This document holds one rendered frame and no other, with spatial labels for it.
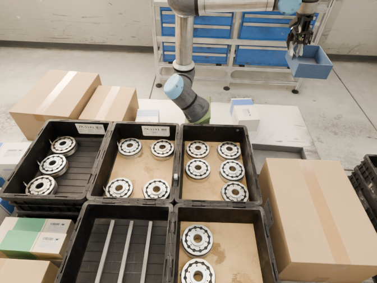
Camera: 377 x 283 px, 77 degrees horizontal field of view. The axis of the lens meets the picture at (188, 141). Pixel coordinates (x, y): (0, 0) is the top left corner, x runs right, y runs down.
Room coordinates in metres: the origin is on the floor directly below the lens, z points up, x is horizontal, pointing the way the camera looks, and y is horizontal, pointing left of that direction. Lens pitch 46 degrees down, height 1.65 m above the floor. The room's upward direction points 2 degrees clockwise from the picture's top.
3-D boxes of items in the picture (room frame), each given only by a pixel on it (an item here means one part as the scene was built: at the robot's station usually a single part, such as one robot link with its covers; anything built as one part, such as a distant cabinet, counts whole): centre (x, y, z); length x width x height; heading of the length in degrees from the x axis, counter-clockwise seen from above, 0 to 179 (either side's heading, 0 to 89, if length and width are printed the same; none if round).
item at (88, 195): (0.60, 0.19, 0.92); 0.40 x 0.30 x 0.02; 0
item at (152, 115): (0.97, 0.23, 0.75); 0.20 x 0.12 x 0.09; 4
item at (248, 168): (0.60, -0.11, 0.87); 0.40 x 0.30 x 0.11; 0
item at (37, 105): (1.07, 0.71, 0.80); 0.40 x 0.30 x 0.20; 175
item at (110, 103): (1.03, 0.43, 0.78); 0.30 x 0.22 x 0.16; 176
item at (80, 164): (0.60, 0.49, 0.87); 0.40 x 0.30 x 0.11; 0
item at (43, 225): (0.36, 0.54, 0.79); 0.24 x 0.06 x 0.06; 89
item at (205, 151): (0.71, -0.04, 0.86); 0.10 x 0.10 x 0.01
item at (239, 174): (0.60, -0.18, 0.86); 0.10 x 0.10 x 0.01
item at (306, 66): (1.08, -0.56, 1.10); 0.20 x 0.15 x 0.07; 177
